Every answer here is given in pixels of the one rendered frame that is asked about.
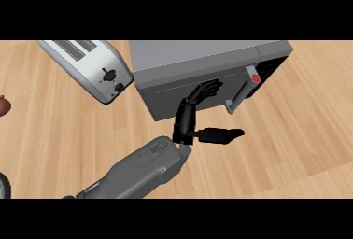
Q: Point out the silver toaster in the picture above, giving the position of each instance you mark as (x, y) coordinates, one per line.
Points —
(88, 67)

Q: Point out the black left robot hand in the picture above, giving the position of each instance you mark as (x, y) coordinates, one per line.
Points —
(185, 121)

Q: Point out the brown round object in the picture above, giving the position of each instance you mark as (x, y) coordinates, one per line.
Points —
(3, 105)

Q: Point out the grey microwave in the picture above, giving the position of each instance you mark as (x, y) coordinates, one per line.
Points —
(193, 54)

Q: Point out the grey curved object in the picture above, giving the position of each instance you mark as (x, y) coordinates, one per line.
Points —
(5, 186)

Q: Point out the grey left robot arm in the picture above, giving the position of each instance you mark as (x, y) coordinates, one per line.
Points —
(138, 171)

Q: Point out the grey microwave door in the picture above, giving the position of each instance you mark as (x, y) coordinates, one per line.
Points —
(166, 96)

